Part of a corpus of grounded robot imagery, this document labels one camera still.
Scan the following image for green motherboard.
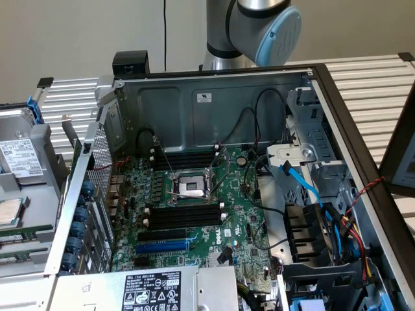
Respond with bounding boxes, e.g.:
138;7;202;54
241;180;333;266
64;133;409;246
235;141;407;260
110;145;285;294

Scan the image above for short silver locking lever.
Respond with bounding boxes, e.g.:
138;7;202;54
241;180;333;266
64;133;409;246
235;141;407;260
167;191;196;201

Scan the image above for blue disk caddy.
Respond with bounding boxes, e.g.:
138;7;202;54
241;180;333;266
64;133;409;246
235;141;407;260
27;94;45;125

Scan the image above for blue expansion slot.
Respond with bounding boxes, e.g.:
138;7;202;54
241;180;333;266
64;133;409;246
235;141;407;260
135;239;191;255

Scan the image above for grey hard drive tray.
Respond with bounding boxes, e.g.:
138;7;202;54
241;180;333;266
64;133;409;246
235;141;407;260
0;124;71;278

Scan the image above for CPU socket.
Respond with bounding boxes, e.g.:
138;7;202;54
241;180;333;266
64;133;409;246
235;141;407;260
167;170;212;205

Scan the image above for open grey PC case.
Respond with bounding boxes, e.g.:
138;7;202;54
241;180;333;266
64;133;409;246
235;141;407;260
43;63;415;311

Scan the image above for small silver heat sink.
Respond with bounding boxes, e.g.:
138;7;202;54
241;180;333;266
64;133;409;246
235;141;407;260
206;251;235;268

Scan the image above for silver CPU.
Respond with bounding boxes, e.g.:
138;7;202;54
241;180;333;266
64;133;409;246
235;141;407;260
0;197;24;226

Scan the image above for graphics card with silver bracket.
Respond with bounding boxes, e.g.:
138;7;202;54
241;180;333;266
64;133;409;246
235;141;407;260
60;113;84;172

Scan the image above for black box bracket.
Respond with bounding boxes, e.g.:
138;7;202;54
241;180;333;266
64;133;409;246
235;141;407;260
112;50;151;76

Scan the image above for long silver locking lever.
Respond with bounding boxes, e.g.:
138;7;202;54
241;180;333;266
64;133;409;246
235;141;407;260
152;135;176;179

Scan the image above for red black twisted wire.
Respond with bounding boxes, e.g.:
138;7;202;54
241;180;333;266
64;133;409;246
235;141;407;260
344;176;386;217
93;156;131;173

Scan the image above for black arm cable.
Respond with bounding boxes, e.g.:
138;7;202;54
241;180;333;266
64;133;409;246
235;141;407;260
162;0;169;72

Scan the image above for small looped black wire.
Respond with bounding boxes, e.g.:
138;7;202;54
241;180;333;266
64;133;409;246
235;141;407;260
135;128;157;154

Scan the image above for silver hard disk white label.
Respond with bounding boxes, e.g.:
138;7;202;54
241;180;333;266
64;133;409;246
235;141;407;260
0;108;46;186

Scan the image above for low looped black wire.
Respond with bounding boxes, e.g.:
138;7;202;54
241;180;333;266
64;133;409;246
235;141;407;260
222;107;261;145

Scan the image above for grey wire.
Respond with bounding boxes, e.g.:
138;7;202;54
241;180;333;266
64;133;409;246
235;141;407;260
254;220;289;253

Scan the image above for long curved black wire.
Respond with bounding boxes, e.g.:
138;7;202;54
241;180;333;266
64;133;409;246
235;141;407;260
243;154;287;217

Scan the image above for black case fan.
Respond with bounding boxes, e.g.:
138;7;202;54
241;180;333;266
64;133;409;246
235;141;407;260
283;203;337;264

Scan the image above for silver power supply with label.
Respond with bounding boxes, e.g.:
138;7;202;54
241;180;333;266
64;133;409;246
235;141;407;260
48;264;241;311

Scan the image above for red yellow black wire bundle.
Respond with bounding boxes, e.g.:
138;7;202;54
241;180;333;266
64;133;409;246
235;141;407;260
324;207;374;283

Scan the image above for dark plastic shroud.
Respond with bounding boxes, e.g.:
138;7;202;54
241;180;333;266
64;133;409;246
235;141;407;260
281;260;369;311

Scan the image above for silver socket cover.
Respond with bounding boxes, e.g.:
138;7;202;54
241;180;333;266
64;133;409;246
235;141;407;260
207;146;231;202

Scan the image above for blue SATA wire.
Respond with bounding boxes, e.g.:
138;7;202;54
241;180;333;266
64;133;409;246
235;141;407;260
278;160;342;241

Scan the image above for long black expansion slot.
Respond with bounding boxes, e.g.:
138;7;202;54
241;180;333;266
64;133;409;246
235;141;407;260
137;227;189;243

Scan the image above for tall looped black wire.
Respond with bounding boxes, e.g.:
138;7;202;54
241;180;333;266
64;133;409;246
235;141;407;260
254;88;289;145

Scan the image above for silver disk bay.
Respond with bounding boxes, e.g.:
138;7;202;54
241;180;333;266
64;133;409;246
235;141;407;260
265;86;361;210

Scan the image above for black framed side panel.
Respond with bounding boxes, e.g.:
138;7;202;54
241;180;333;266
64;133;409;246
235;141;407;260
378;84;415;199

